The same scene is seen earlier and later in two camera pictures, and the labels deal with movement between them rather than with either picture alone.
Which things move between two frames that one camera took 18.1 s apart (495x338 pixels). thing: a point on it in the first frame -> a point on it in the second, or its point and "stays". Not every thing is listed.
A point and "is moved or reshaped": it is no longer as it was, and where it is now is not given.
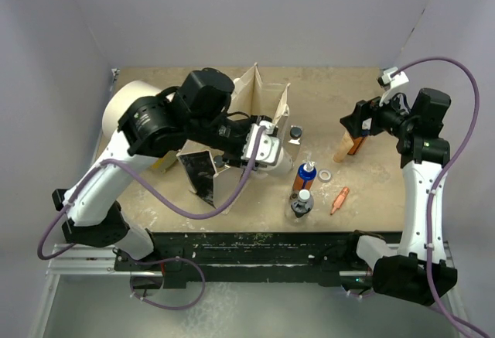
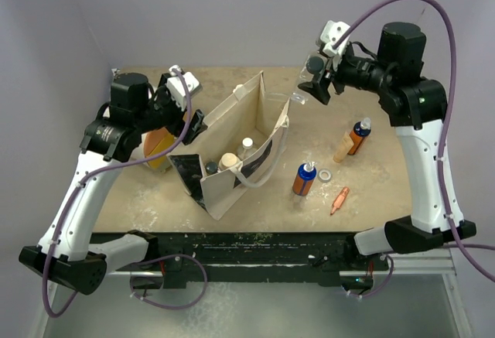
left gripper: [232, 158] -> [176, 127]
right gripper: [363, 110] -> [319, 89]
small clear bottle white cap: [302, 203] is moved or reshaped
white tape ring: [325, 175] stays
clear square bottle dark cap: [295, 134] -> [312, 68]
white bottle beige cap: [284, 165] is moved or reshaped
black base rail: [267, 257] stays
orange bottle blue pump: [305, 177] stays
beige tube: [346, 145] stays
